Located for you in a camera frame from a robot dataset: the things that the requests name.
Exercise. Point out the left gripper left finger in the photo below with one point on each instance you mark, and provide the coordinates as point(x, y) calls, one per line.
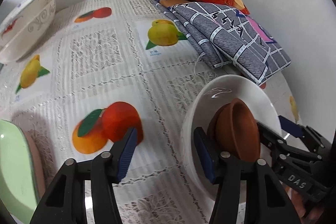
point(64, 199)

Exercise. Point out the person's hand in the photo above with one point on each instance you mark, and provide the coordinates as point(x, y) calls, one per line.
point(305, 211)

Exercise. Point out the plain white bowl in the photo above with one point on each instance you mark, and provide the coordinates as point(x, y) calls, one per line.
point(214, 95)

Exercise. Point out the grey checked cloth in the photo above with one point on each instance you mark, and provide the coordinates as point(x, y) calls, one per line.
point(223, 35)

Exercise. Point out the large white patterned bowl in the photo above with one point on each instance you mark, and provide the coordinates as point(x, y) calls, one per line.
point(29, 35)

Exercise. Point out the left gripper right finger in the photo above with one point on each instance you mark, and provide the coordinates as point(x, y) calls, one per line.
point(266, 199)

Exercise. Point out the blue floral porcelain bowl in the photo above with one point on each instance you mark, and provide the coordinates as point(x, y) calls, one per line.
point(18, 18)

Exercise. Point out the brown clay bowl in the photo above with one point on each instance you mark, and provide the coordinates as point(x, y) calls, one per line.
point(233, 129)

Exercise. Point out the green square plate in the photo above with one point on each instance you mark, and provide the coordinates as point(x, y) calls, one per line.
point(18, 183)

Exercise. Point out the fruit print tablecloth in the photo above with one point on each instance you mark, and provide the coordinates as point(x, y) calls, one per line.
point(104, 66)

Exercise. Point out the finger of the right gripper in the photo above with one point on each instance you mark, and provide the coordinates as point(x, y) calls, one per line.
point(291, 126)
point(270, 137)

